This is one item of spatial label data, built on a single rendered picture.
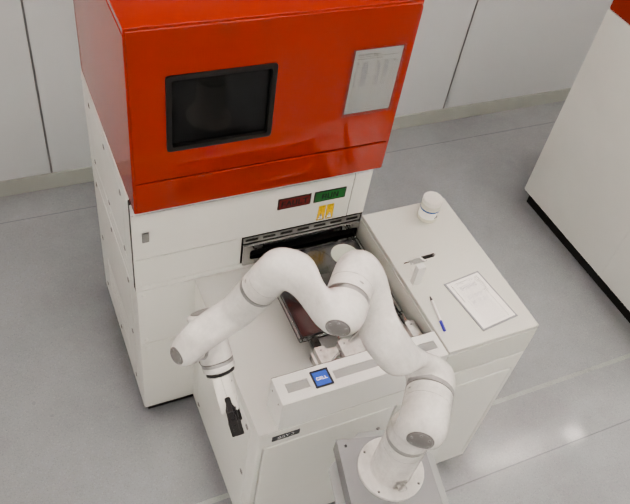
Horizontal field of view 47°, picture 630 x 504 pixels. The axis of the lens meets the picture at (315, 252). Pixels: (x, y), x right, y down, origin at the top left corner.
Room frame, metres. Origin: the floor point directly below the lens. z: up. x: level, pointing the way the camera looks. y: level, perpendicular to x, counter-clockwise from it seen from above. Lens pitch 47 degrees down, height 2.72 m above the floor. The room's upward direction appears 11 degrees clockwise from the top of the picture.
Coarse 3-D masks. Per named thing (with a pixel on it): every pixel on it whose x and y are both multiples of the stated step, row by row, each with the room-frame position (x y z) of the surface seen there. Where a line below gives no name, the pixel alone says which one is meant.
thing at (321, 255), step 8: (344, 240) 1.80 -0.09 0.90; (312, 248) 1.73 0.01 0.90; (320, 248) 1.74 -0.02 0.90; (328, 248) 1.75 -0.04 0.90; (312, 256) 1.70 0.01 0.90; (320, 256) 1.71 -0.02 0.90; (328, 256) 1.71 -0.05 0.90; (320, 264) 1.67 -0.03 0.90; (328, 264) 1.68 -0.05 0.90; (320, 272) 1.63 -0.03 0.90; (328, 272) 1.64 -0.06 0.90; (328, 280) 1.60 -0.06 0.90; (288, 296) 1.50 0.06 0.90; (288, 304) 1.47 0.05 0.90; (296, 304) 1.48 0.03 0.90; (296, 312) 1.44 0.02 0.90; (304, 312) 1.45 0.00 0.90; (296, 320) 1.41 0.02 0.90; (304, 320) 1.42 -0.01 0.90; (312, 320) 1.42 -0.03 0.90; (304, 328) 1.39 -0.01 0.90; (312, 328) 1.39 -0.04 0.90; (304, 336) 1.36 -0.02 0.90
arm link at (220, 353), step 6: (198, 312) 1.10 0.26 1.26; (192, 318) 1.07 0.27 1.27; (222, 342) 1.05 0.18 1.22; (228, 342) 1.07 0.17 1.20; (216, 348) 1.03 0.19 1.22; (222, 348) 1.04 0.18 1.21; (228, 348) 1.05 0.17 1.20; (210, 354) 1.01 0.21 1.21; (216, 354) 1.02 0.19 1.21; (222, 354) 1.03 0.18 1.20; (228, 354) 1.04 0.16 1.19; (204, 360) 1.01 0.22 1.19; (210, 360) 1.01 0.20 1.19; (216, 360) 1.01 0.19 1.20; (222, 360) 1.01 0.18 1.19
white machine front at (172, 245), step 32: (256, 192) 1.67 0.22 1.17; (288, 192) 1.72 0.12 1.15; (320, 192) 1.78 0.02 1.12; (352, 192) 1.85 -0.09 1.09; (160, 224) 1.50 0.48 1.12; (192, 224) 1.56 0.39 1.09; (224, 224) 1.61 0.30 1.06; (256, 224) 1.67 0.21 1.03; (288, 224) 1.73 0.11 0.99; (160, 256) 1.50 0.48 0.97; (192, 256) 1.56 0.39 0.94; (224, 256) 1.62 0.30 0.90
